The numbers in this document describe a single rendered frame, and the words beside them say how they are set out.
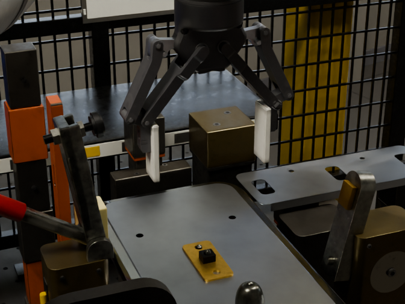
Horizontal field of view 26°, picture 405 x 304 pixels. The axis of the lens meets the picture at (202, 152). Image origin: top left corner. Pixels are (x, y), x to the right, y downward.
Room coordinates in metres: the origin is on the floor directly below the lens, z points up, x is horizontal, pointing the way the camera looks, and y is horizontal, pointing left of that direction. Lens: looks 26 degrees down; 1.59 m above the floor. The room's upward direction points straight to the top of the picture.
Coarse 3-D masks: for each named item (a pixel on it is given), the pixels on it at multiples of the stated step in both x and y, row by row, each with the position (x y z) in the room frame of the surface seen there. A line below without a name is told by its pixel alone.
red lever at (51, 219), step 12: (0, 204) 0.82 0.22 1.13; (12, 204) 0.83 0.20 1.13; (24, 204) 0.84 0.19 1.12; (12, 216) 0.82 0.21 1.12; (24, 216) 0.83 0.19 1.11; (36, 216) 0.83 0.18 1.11; (48, 216) 0.85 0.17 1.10; (48, 228) 0.84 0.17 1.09; (60, 228) 0.84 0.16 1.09; (72, 228) 0.85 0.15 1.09; (84, 240) 0.85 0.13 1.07
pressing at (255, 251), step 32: (160, 192) 1.10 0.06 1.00; (192, 192) 1.09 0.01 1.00; (224, 192) 1.09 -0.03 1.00; (128, 224) 1.00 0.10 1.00; (160, 224) 1.00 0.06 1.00; (192, 224) 1.00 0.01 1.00; (224, 224) 1.00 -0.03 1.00; (256, 224) 1.00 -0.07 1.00; (128, 256) 0.92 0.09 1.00; (160, 256) 0.93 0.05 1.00; (224, 256) 0.93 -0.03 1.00; (256, 256) 0.93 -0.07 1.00; (288, 256) 0.93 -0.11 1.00; (192, 288) 0.86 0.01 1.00; (224, 288) 0.86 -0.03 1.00; (288, 288) 0.86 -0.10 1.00; (320, 288) 0.86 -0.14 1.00
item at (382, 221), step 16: (384, 208) 0.97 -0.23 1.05; (400, 208) 0.97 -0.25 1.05; (368, 224) 0.93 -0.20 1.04; (384, 224) 0.93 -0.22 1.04; (400, 224) 0.93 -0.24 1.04; (368, 240) 0.90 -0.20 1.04; (384, 240) 0.90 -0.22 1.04; (400, 240) 0.91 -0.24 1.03; (368, 256) 0.90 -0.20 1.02; (384, 256) 0.91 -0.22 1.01; (400, 256) 0.91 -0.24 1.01; (352, 272) 0.90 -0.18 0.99; (368, 272) 0.90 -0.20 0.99; (384, 272) 0.91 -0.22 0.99; (400, 272) 0.91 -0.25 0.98; (336, 288) 0.93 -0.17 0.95; (352, 288) 0.90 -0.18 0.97; (368, 288) 0.90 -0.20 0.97; (384, 288) 0.91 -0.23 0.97; (400, 288) 0.92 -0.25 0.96
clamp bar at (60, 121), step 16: (96, 112) 0.87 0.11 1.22; (64, 128) 0.84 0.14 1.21; (80, 128) 0.85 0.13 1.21; (96, 128) 0.86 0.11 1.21; (64, 144) 0.84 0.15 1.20; (80, 144) 0.84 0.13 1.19; (64, 160) 0.85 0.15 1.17; (80, 160) 0.84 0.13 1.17; (80, 176) 0.84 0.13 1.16; (80, 192) 0.84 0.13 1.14; (80, 208) 0.84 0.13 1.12; (96, 208) 0.85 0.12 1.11; (80, 224) 0.87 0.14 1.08; (96, 224) 0.85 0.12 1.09
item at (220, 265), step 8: (184, 248) 0.94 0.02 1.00; (192, 248) 0.94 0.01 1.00; (208, 248) 0.94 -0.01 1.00; (192, 256) 0.92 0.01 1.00; (200, 256) 0.91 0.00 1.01; (208, 256) 0.91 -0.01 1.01; (216, 256) 0.92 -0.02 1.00; (200, 264) 0.90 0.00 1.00; (208, 264) 0.90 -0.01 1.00; (216, 264) 0.90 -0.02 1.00; (224, 264) 0.90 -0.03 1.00; (200, 272) 0.89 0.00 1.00; (208, 272) 0.89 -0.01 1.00; (224, 272) 0.89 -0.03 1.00; (232, 272) 0.89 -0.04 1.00; (208, 280) 0.87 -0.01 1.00
